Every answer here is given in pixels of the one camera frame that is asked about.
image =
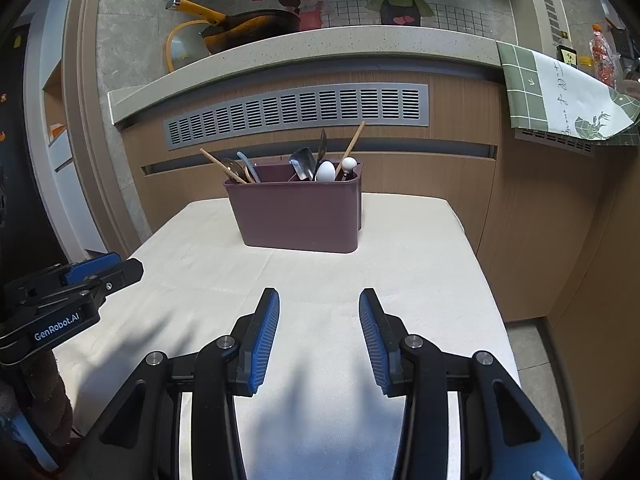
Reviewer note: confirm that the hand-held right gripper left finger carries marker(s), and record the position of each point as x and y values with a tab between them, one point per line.
265	340

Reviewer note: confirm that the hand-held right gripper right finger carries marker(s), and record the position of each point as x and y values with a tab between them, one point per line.
372	340

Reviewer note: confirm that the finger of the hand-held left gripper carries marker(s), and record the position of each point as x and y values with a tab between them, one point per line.
125	272
95	265

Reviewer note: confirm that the purple plastic utensil holder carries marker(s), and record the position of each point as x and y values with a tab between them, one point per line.
295	215

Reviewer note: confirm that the wooden chopstick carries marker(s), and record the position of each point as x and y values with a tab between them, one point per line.
220	164
356	137

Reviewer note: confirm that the brown wooden spoon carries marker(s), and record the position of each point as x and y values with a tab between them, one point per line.
231	165

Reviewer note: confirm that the light blue spoon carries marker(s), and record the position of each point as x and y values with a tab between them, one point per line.
250	167

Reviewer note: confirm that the white plastic spoon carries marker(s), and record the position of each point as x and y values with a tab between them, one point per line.
325	172

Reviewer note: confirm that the small metal shovel spoon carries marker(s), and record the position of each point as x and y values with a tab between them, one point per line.
303	162

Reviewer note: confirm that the person's left forearm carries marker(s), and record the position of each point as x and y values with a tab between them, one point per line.
47	405

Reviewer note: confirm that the cream tablecloth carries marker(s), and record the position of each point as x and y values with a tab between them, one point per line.
400	260

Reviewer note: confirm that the white shelf unit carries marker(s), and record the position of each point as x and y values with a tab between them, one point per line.
50	185

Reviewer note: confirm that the black refrigerator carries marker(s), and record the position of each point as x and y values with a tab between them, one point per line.
15	160

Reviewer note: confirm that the white ball-topped utensil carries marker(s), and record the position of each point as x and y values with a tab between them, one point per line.
349	163

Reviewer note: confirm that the wooden kitchen cabinet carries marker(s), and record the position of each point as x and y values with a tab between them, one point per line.
525	235

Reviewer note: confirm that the long grey vent grille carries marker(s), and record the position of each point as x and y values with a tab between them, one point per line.
300	110

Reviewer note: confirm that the short grey vent grille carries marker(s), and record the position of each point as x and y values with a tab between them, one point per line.
550	140

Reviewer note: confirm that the speckled stone countertop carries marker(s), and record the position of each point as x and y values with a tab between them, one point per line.
300	42

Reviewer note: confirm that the green checked kitchen towel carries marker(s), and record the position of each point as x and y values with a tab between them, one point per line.
525	90

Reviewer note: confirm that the dark sauce bottle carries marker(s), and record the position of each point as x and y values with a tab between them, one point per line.
567	55

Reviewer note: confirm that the condiment bottles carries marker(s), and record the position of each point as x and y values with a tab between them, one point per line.
602	55

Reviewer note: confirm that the white wall vent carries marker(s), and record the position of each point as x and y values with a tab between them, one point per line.
549	15

